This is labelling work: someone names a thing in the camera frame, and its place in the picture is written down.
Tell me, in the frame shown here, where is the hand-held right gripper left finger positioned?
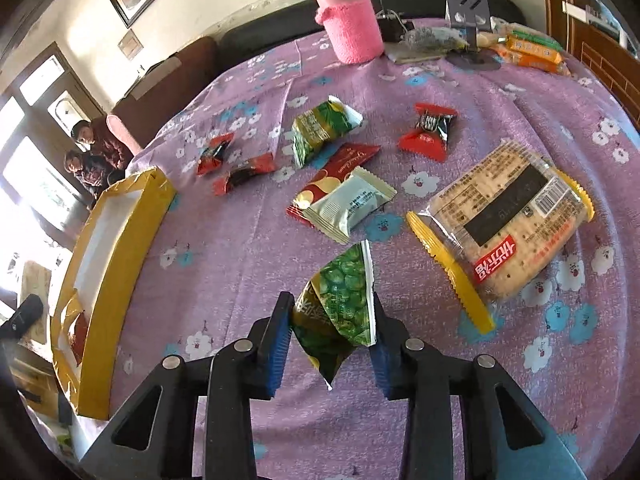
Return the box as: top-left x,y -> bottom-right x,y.
77,290 -> 296,480

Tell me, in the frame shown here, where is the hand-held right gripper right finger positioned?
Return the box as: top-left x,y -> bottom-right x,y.
370,292 -> 588,480

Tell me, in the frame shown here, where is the red nut snack packet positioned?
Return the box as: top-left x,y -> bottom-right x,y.
65,310 -> 92,366

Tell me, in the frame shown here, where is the green pea snack packet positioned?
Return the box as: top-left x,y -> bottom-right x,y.
291,239 -> 377,392

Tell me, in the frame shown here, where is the yellow-taped white foam box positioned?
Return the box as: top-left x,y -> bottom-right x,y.
50,167 -> 178,421

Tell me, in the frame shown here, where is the pale green white packet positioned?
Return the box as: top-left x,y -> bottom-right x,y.
304,167 -> 398,246

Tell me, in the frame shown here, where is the small red black candy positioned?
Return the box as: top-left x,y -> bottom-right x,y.
196,133 -> 236,177
213,154 -> 277,196

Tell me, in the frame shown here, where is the cracker packet with yellow edges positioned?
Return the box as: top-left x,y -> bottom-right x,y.
406,139 -> 596,335

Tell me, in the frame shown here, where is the red gold snack packet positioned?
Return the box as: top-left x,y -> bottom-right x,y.
286,142 -> 382,222

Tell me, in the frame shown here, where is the green white-edged snack packet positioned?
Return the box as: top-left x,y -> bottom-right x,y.
291,96 -> 364,170

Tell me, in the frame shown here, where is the large red black candy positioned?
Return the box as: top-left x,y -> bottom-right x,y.
397,102 -> 459,163

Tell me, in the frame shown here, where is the purple floral tablecloth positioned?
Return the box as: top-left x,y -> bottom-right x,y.
65,17 -> 640,480

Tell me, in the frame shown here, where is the wooden glass door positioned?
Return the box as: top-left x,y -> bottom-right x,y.
0,42 -> 109,261

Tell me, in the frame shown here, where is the brown armchair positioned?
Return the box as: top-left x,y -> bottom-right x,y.
106,35 -> 219,161

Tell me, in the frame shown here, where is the cardboard sheet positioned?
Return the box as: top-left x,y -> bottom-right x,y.
124,56 -> 182,97

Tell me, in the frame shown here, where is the thin notebook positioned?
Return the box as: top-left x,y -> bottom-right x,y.
385,42 -> 442,65

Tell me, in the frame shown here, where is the black sofa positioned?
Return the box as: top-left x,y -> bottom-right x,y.
217,0 -> 526,63

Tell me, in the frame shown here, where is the grey pouch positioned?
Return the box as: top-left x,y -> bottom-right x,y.
404,27 -> 469,54

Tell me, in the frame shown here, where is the pink sleeved bottle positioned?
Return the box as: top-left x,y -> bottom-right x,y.
306,0 -> 385,65

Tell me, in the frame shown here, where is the black binder clip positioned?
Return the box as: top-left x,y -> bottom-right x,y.
377,2 -> 414,44

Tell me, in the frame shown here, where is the green orange biscuit packet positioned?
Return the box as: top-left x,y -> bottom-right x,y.
505,30 -> 564,63

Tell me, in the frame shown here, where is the black phone stand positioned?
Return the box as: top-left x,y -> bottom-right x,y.
444,0 -> 502,68

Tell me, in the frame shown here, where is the brown wooden cabinet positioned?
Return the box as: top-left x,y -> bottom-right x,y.
540,0 -> 640,128

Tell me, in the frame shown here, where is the small wall plaque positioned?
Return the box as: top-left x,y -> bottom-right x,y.
117,29 -> 144,59

